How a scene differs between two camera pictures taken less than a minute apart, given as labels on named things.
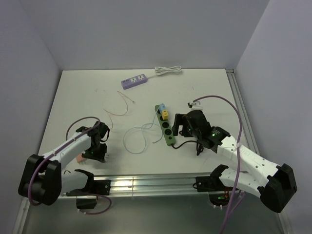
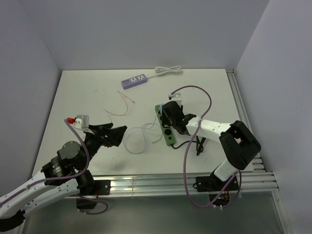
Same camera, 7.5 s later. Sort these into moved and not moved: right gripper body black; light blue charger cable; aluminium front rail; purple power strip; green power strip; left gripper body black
Moved: left gripper body black; right gripper body black
Not moved: light blue charger cable; purple power strip; green power strip; aluminium front rail
